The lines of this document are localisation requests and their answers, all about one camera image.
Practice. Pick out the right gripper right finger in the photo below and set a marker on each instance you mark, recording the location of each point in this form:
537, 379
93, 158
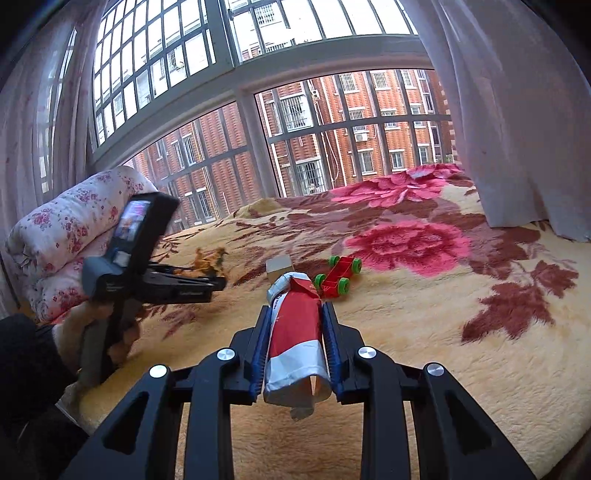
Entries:
456, 438

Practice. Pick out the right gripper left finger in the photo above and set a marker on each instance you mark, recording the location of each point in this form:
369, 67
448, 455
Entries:
177, 422

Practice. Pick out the red white toothpaste tube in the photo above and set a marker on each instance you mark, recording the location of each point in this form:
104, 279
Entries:
296, 375

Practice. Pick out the black sleeve forearm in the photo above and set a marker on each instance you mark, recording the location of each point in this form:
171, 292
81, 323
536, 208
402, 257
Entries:
33, 375

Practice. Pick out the left hand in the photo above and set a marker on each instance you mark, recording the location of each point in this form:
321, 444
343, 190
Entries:
68, 334

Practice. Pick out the folded pink floral quilt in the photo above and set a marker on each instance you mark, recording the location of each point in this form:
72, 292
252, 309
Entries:
46, 248

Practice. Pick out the orange toy dinosaur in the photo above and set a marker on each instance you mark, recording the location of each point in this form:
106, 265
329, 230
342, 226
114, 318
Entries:
204, 265

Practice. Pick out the red green toy car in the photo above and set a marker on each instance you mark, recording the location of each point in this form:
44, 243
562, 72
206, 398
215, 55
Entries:
337, 282

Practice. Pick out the yellow floral plush blanket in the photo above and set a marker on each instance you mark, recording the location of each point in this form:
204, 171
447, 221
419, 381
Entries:
507, 311

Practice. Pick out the small cardboard box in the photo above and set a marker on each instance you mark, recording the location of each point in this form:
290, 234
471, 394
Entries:
277, 266

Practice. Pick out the white sheer left curtain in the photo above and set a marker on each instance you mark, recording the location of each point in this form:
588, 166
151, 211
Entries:
46, 105

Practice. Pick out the white sheer curtain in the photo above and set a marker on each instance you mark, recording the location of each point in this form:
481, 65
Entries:
520, 105
46, 105

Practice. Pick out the window with metal grille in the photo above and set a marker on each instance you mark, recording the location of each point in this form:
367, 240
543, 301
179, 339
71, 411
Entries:
221, 103

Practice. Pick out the white sheer right curtain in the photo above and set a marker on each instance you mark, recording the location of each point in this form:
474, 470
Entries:
520, 105

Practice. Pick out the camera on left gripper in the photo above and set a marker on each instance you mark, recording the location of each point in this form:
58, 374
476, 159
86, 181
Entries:
143, 221

